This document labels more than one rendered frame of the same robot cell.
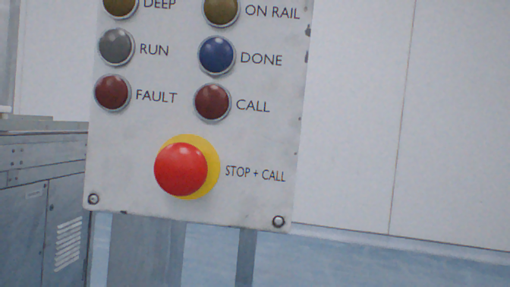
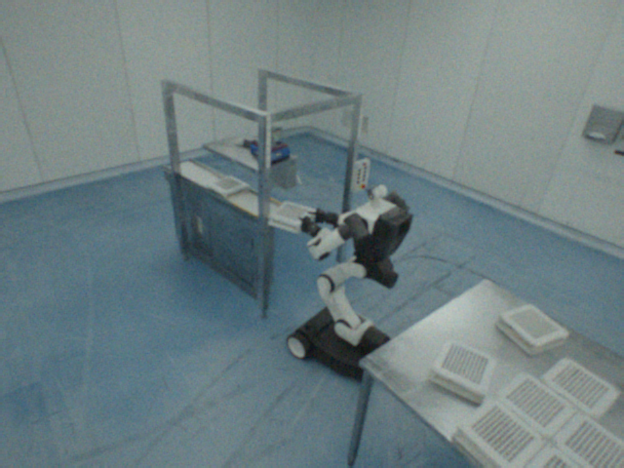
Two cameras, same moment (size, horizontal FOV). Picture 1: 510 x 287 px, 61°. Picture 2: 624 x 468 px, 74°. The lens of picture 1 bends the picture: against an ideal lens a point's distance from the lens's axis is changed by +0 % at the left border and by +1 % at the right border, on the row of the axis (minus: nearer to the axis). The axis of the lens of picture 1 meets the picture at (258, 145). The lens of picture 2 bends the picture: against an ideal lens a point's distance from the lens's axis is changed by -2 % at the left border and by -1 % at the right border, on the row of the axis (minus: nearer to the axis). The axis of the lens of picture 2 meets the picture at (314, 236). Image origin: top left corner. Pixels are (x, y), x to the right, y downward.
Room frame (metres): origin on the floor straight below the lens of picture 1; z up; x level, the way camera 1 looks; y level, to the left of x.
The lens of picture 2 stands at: (-1.22, 2.95, 2.35)
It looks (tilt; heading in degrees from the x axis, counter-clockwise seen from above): 32 degrees down; 305
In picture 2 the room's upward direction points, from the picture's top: 5 degrees clockwise
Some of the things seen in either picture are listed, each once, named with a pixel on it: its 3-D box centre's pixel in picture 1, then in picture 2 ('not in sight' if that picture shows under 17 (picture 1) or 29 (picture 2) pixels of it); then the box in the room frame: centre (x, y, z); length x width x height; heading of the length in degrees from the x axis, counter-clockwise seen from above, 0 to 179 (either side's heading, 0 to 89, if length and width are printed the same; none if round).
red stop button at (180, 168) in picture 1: (185, 167); not in sight; (0.33, 0.05, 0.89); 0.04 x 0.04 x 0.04; 85
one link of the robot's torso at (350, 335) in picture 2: not in sight; (353, 327); (-0.24, 0.96, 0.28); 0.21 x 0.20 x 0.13; 177
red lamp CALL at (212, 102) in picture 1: (212, 102); not in sight; (0.33, 0.04, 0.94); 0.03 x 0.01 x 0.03; 85
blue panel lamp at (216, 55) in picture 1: (215, 55); not in sight; (0.33, 0.04, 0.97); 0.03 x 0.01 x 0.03; 85
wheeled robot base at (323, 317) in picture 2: not in sight; (348, 333); (-0.21, 0.95, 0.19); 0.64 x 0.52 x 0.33; 177
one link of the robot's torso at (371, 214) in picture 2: not in sight; (379, 229); (-0.30, 0.95, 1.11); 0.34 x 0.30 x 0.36; 87
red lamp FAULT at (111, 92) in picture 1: (111, 92); not in sight; (0.34, 0.12, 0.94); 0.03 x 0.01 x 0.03; 85
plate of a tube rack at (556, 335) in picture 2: not in sight; (532, 325); (-1.24, 0.94, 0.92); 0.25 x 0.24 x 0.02; 61
